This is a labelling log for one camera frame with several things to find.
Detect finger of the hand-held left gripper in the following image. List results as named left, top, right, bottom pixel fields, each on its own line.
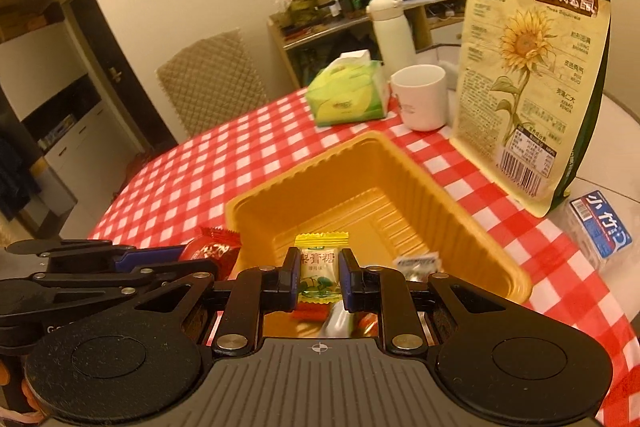
left=5, top=238, right=190, bottom=275
left=0, top=258, right=219, bottom=325

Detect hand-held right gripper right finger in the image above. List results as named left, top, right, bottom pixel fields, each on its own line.
left=339, top=248, right=503, bottom=356

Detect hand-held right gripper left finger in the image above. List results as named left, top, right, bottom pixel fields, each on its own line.
left=132, top=249, right=302, bottom=356

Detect yellow candy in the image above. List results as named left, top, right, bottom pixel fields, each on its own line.
left=292, top=232, right=351, bottom=322

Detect silver foil packet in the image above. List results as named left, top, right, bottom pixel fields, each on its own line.
left=320, top=302, right=361, bottom=339

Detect small red white-print candy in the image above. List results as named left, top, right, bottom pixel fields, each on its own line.
left=181, top=227, right=242, bottom=280

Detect grey snack packet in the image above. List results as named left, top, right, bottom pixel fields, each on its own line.
left=392, top=252, right=442, bottom=282

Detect yellow plastic tray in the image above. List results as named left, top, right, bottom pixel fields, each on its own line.
left=225, top=131, right=533, bottom=343

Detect person's left hand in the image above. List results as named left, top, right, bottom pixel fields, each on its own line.
left=0, top=355, right=32, bottom=413

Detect red checked tablecloth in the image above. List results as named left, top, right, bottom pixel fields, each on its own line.
left=87, top=84, right=640, bottom=423

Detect dark hanging clothes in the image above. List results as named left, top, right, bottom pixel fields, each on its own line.
left=0, top=127, right=42, bottom=219

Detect white cabinet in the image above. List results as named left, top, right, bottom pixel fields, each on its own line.
left=0, top=22, right=128, bottom=233

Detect dark door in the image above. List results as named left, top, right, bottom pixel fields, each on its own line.
left=70, top=0, right=177, bottom=152

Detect quilted beige chair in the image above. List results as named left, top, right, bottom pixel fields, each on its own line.
left=156, top=29, right=268, bottom=140

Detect green tissue pack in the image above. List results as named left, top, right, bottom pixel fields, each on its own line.
left=305, top=49, right=391, bottom=128

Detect white mug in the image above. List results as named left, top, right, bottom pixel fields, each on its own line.
left=390, top=64, right=448, bottom=132

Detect wooden shelf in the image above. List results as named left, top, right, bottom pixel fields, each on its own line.
left=267, top=0, right=471, bottom=88

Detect white thermos bottle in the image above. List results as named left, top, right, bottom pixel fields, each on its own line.
left=366, top=0, right=417, bottom=70

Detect blue and white box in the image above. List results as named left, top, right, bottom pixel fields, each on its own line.
left=567, top=191, right=633, bottom=270

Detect sunflower seed bag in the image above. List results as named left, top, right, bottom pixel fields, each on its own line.
left=451, top=0, right=612, bottom=219

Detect glass pickle jar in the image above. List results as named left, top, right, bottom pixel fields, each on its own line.
left=282, top=0, right=319, bottom=28

